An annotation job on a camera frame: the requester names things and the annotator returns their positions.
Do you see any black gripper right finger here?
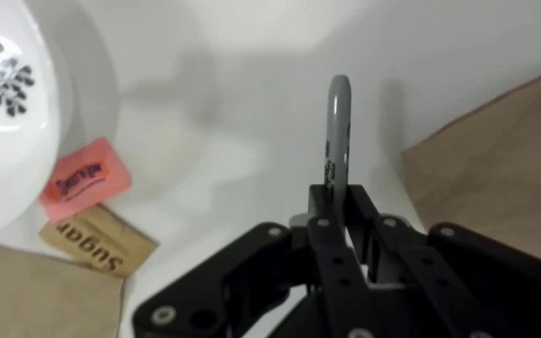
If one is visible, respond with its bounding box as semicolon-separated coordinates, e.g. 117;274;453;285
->
344;184;541;338

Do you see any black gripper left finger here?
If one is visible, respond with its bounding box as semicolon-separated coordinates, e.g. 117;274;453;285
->
132;184;380;338

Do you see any large brown paper napkin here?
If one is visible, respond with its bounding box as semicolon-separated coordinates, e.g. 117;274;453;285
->
401;60;541;272

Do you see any brown sugar packet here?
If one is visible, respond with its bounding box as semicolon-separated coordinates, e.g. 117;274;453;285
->
38;204;160;280

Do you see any pink sweetener packet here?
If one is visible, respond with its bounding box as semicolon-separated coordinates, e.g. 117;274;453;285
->
40;137;134;223

